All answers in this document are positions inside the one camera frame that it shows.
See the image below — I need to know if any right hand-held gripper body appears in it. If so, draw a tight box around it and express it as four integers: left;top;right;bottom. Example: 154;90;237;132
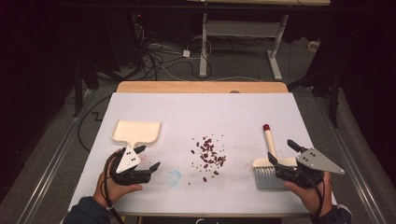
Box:
275;147;346;189

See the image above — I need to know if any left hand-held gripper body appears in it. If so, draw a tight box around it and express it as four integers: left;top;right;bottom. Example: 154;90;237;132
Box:
108;146;153;187

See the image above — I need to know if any cream brush with red cap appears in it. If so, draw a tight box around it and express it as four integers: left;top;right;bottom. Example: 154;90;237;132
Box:
252;123;299;190

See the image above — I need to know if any cream plastic dustpan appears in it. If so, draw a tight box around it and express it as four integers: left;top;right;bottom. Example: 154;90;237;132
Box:
110;119;163;149

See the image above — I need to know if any person's right hand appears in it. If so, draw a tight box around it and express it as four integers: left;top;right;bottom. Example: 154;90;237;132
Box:
284;172;332;216

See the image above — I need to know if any person's left hand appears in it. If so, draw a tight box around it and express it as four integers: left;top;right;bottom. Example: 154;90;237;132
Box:
92;148;144;206

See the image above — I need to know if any pile of red beans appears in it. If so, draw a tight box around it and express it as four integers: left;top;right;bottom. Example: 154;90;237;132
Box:
188;133;228;185

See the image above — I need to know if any black metal stand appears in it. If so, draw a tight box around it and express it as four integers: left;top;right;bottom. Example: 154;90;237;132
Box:
288;62;342;129
72;61;86;119

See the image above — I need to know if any wooden table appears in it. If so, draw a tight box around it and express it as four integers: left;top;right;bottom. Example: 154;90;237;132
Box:
116;80;290;94

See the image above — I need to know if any dark curtain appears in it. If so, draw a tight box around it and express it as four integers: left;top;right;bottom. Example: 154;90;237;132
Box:
0;0;78;194
337;0;396;178

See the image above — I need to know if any dark equipment box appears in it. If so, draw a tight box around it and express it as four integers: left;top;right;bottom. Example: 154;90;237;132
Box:
81;8;140;73

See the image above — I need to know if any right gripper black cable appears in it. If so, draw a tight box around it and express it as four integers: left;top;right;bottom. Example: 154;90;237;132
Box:
298;170;327;224

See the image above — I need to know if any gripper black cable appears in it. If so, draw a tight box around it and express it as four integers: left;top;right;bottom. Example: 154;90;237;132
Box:
103;152;126;224
298;170;327;224

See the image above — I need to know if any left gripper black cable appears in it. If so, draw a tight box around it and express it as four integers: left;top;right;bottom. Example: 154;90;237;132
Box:
103;152;126;224

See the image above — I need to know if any metal floor rail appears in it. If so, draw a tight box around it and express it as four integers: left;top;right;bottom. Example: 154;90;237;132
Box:
292;90;389;224
15;89;98;224

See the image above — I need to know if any black floor cable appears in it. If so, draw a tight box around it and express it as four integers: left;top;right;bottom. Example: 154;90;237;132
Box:
77;93;112;153

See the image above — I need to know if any tangle of floor cables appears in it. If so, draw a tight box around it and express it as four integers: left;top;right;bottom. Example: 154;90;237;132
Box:
132;21;216;82

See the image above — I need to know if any white desk frame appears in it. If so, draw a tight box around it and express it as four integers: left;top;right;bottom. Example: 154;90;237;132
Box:
186;0;332;81

